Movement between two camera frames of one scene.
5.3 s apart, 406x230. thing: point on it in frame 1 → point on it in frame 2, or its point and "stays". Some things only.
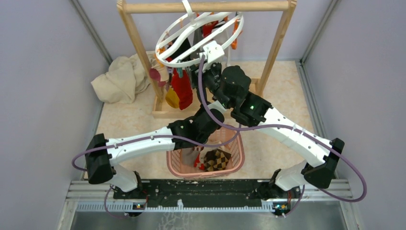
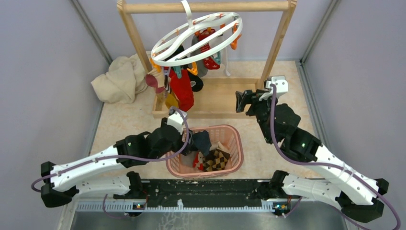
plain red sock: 183,86 stays
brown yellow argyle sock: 215,160 stays
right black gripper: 195,75 → 260,97
